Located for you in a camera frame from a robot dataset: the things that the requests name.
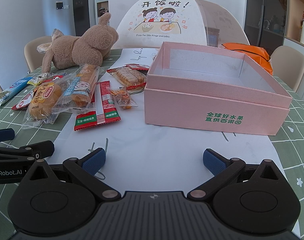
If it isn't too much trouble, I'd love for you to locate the small yellow snack packet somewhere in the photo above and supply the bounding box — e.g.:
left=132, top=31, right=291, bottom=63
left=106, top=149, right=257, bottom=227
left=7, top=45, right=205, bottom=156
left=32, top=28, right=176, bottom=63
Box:
left=27, top=76, right=43, bottom=87

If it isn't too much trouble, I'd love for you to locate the beige dining chair left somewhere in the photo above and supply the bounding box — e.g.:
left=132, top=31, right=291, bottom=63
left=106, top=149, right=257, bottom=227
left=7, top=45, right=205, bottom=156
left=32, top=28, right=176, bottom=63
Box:
left=24, top=36, right=52, bottom=72

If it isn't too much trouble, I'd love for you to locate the round bread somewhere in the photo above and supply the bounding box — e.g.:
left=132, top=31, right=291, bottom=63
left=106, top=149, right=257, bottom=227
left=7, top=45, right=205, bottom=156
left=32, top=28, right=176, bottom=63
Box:
left=22, top=78, right=68, bottom=129

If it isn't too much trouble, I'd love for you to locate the red long snack packet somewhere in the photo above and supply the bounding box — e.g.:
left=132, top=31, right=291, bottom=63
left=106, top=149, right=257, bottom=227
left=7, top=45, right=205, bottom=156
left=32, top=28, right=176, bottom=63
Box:
left=74, top=81, right=121, bottom=131

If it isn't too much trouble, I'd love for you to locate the blue white snack bag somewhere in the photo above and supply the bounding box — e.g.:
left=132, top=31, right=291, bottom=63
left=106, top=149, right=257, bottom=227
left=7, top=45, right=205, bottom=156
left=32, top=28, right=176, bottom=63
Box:
left=0, top=77, right=32, bottom=107

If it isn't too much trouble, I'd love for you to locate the beige dining chair right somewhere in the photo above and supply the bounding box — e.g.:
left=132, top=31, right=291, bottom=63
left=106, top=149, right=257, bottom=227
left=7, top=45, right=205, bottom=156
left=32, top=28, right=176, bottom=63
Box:
left=271, top=46, right=304, bottom=92

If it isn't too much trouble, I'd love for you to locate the pink cardboard gift box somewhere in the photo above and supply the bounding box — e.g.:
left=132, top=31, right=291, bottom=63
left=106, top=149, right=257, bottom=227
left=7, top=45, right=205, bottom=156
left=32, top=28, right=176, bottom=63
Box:
left=144, top=42, right=292, bottom=135

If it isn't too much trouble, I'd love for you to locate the white printed table runner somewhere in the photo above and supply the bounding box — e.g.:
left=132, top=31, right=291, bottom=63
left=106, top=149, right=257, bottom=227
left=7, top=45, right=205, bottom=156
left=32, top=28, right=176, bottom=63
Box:
left=45, top=47, right=288, bottom=201

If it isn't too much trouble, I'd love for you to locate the long bread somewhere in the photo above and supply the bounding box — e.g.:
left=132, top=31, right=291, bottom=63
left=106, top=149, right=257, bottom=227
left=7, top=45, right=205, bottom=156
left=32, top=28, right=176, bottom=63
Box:
left=52, top=64, right=100, bottom=114

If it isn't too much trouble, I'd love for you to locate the beige dining chair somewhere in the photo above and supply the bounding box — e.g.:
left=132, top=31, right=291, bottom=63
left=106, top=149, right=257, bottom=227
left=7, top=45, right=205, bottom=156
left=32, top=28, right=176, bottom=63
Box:
left=24, top=36, right=52, bottom=72
left=271, top=46, right=304, bottom=92

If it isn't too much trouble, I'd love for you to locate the white printed food cover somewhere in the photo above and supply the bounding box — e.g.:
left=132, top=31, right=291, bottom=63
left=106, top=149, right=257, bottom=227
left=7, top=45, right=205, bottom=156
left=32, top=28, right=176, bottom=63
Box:
left=113, top=0, right=249, bottom=49

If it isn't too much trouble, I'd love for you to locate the brown plush rabbit toy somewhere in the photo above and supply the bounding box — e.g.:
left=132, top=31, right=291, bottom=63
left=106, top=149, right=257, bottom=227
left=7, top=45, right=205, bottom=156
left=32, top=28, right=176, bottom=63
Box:
left=37, top=12, right=118, bottom=73

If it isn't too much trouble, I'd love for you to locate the orange basketball pattern bag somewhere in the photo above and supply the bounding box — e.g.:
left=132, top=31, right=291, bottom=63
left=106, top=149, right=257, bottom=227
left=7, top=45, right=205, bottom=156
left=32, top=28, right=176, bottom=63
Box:
left=222, top=43, right=273, bottom=75

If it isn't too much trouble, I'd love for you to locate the black wall switch panel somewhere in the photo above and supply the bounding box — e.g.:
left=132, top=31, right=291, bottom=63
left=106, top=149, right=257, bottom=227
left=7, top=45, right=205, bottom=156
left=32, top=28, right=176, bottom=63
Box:
left=56, top=2, right=64, bottom=10

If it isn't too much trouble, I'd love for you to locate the green grid tablecloth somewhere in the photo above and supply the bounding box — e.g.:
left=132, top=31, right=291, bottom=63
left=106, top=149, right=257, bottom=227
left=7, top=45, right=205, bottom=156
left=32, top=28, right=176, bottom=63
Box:
left=0, top=47, right=304, bottom=240

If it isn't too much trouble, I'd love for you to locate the small orange snack packet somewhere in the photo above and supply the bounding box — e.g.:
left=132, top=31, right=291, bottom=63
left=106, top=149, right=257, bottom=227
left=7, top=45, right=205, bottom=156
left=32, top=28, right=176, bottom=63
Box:
left=110, top=87, right=137, bottom=109

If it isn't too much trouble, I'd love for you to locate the red chicken snack pouch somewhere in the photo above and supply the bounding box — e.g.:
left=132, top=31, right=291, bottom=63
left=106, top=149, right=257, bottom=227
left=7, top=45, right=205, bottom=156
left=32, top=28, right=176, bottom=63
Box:
left=12, top=72, right=66, bottom=111

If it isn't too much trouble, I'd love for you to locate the cracker pack red wrapper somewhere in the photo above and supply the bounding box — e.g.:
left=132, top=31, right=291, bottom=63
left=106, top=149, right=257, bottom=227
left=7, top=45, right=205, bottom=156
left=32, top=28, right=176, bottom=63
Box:
left=107, top=66, right=147, bottom=90

